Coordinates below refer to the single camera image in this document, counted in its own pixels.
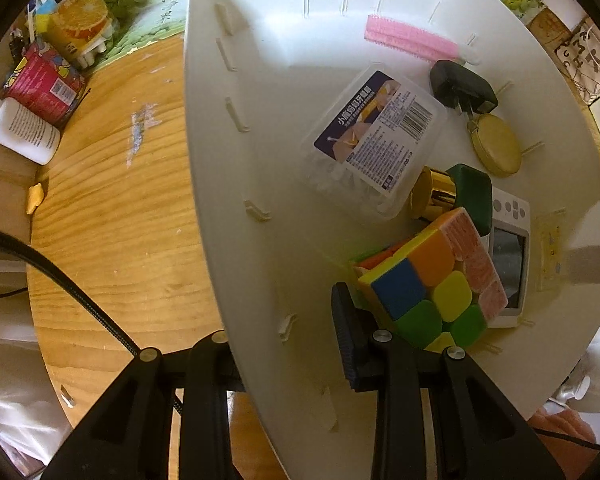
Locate white spray bottle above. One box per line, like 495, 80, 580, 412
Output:
0, 92, 62, 165

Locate white compact camera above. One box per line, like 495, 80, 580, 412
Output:
475, 187, 531, 330

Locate small yellow object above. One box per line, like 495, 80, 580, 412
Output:
26, 182, 47, 215

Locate green bottle with gold cap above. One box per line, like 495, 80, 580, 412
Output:
411, 163, 493, 236

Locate white cloth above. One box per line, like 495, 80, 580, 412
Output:
0, 255, 76, 461

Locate grape pattern paper boxes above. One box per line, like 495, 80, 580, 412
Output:
87, 0, 187, 68

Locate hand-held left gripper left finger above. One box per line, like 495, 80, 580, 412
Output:
40, 329, 246, 480

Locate letter print fabric bag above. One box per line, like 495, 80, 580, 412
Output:
552, 15, 600, 108

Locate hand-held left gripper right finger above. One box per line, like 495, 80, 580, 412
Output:
331, 282, 566, 480

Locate orange juice carton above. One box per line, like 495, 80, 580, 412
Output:
35, 0, 120, 71

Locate clear plastic box with label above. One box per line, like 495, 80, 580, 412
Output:
300, 62, 447, 221

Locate brown printed cardboard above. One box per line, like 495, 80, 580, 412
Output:
525, 9, 563, 48

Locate red can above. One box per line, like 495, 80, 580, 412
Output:
0, 42, 88, 128

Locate pink hair roller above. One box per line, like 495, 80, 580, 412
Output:
365, 14, 481, 66

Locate gold round tin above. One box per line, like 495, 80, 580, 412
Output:
466, 112, 523, 178

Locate thick black braided cable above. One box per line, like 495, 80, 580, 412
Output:
0, 226, 143, 361

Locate black charger plug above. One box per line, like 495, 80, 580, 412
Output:
429, 60, 498, 117

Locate colourful puzzle cube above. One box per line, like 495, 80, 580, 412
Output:
350, 207, 509, 353

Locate white plastic storage bin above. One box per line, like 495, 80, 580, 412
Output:
182, 0, 600, 476

